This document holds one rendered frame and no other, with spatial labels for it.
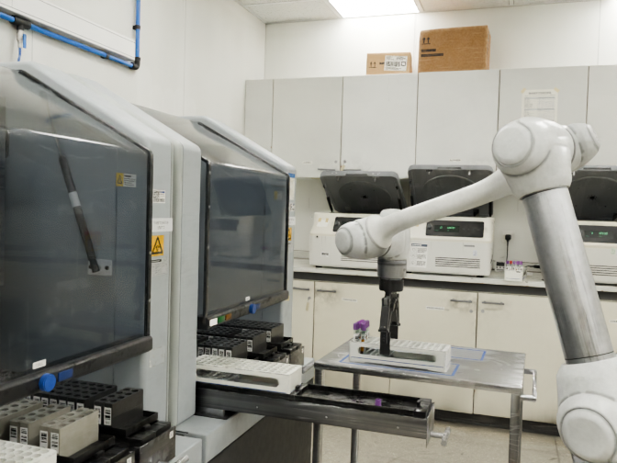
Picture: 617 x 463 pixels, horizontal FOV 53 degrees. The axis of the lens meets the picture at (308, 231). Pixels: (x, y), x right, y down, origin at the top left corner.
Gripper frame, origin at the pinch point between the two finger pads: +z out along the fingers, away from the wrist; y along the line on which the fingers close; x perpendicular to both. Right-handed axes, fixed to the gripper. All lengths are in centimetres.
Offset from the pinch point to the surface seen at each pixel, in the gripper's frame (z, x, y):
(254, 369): 1.4, 25.5, -42.2
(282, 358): 7.3, 33.2, -5.8
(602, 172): -68, -74, 213
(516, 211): -43, -26, 256
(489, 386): 6.3, -31.1, -10.9
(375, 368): 5.7, 1.4, -9.7
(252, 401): 9, 25, -45
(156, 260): -28, 39, -67
